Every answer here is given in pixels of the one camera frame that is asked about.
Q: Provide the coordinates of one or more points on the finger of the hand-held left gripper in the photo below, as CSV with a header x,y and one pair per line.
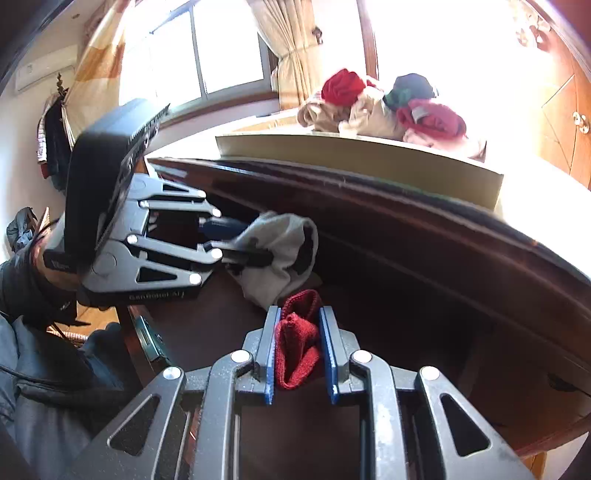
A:
x,y
249,258
221,225

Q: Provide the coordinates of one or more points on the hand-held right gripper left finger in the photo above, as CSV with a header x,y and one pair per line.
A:
x,y
269,360

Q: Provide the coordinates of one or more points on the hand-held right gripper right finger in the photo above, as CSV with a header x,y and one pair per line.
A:
x,y
328,360

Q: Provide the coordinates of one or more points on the dark red sock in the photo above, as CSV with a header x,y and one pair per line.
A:
x,y
298,341

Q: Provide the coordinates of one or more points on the grey sock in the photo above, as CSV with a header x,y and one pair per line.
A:
x,y
281,240

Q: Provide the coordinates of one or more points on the shallow cardboard box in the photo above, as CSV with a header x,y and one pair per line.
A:
x,y
346,161

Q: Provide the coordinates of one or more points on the cream underwear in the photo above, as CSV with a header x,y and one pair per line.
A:
x,y
374,115

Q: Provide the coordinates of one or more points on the dark navy underwear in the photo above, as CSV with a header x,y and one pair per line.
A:
x,y
413,83

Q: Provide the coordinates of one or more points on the person's left forearm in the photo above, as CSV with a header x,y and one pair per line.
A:
x,y
23,290

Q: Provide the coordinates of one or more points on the person's left hand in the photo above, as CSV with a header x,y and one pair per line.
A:
x,y
42,265

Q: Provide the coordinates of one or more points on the hanging clothes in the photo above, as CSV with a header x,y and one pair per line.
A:
x,y
55,138

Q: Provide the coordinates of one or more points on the dark grey cloth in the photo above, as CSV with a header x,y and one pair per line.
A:
x,y
21,228

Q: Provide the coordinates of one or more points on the wooden coat rack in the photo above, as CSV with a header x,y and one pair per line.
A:
x,y
59,85

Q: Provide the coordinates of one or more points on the white air conditioner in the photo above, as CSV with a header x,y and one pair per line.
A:
x,y
41,74

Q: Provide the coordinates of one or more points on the orange-banded beige curtain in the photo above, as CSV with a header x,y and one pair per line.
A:
x,y
99,60

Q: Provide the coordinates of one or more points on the dark wooden desk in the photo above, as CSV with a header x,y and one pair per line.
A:
x,y
415,217

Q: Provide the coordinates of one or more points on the tied beige curtain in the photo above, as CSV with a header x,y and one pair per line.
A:
x,y
295,69

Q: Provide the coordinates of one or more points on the sliding glass window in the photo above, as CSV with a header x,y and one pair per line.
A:
x,y
221,46

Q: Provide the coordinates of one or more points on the person's dark jacket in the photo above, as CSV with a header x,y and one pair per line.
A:
x,y
46,392

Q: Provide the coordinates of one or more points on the curtain tieback hook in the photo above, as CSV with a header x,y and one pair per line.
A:
x,y
317,33

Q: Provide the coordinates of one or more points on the brass door knob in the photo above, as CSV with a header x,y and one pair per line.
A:
x,y
578,119

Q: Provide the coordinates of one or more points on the brown wooden door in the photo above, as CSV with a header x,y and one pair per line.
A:
x,y
563,92

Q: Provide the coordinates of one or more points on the paper door decoration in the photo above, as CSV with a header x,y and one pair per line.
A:
x,y
538,34

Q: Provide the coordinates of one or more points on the wooden door frame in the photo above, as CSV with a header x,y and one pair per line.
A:
x,y
368,41

